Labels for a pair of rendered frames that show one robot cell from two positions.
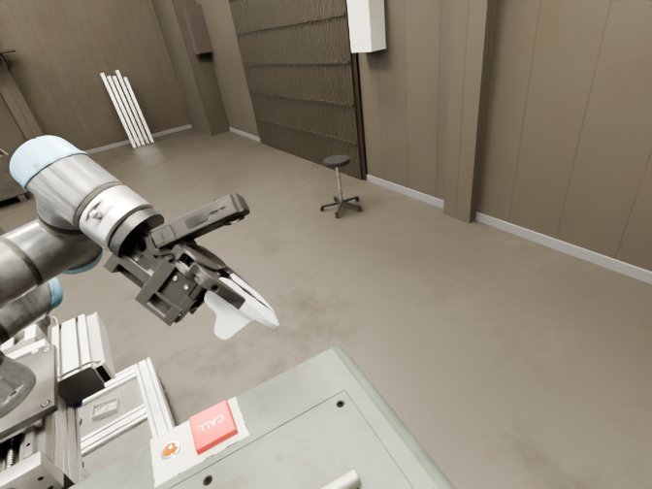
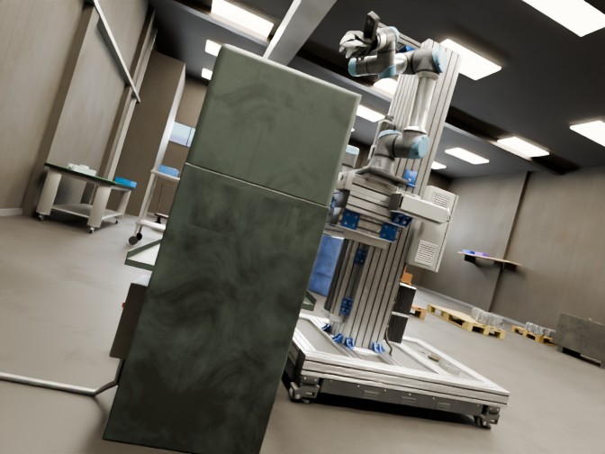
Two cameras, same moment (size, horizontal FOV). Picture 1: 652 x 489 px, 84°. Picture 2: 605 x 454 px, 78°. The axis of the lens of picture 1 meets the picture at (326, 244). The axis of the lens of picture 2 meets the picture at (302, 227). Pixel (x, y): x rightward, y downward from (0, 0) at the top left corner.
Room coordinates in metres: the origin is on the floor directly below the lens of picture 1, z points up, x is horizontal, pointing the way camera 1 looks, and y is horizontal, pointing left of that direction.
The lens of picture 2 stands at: (0.65, -1.22, 0.75)
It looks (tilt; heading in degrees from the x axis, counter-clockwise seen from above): 1 degrees up; 102
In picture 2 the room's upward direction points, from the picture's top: 16 degrees clockwise
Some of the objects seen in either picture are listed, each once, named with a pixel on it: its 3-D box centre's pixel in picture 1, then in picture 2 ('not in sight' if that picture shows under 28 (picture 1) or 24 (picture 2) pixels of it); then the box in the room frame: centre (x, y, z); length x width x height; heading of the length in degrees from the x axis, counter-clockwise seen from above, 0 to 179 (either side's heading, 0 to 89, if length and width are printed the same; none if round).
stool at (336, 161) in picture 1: (341, 183); not in sight; (3.62, -0.26, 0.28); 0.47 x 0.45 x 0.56; 32
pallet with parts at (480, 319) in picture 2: not in sight; (465, 314); (2.48, 6.20, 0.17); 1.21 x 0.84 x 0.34; 120
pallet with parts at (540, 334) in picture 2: not in sight; (544, 334); (4.53, 7.88, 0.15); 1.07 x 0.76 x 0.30; 30
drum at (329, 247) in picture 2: not in sight; (331, 266); (0.07, 4.44, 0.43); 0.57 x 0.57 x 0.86
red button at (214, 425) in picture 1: (213, 426); not in sight; (0.34, 0.21, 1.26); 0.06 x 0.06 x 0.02; 23
